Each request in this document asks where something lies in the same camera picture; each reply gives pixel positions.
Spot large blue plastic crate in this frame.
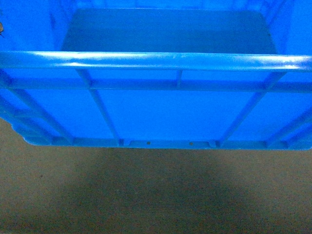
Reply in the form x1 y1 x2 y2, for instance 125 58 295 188
0 0 312 150

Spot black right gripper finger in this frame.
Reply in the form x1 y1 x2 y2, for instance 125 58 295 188
0 22 4 37

